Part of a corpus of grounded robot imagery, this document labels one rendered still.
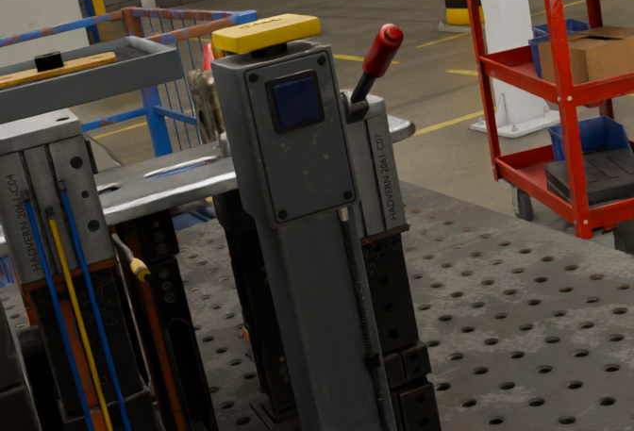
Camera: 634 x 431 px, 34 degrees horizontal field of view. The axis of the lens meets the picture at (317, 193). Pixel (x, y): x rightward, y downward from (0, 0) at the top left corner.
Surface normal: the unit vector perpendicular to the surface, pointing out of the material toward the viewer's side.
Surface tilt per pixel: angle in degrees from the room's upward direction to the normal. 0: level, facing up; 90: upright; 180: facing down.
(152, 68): 90
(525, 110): 90
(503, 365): 0
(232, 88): 90
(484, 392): 0
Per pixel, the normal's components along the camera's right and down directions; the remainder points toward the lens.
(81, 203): 0.36, 0.19
